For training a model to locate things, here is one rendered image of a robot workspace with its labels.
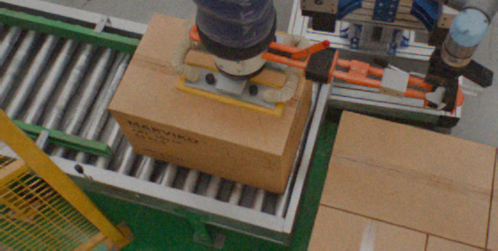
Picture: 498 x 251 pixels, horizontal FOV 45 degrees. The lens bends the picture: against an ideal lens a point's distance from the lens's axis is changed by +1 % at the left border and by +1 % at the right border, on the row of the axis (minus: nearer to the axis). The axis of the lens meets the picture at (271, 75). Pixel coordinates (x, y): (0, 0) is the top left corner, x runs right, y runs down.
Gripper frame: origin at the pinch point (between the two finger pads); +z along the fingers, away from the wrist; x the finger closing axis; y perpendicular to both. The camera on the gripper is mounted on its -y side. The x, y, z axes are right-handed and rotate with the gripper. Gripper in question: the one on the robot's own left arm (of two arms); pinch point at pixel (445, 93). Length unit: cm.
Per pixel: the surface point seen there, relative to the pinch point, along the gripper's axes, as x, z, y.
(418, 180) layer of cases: 2, 66, -6
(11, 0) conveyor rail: -21, 63, 182
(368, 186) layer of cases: 10, 66, 11
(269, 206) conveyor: 28, 71, 44
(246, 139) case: 21, 25, 53
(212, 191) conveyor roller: 31, 65, 66
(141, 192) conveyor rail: 40, 61, 89
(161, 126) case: 25, 29, 82
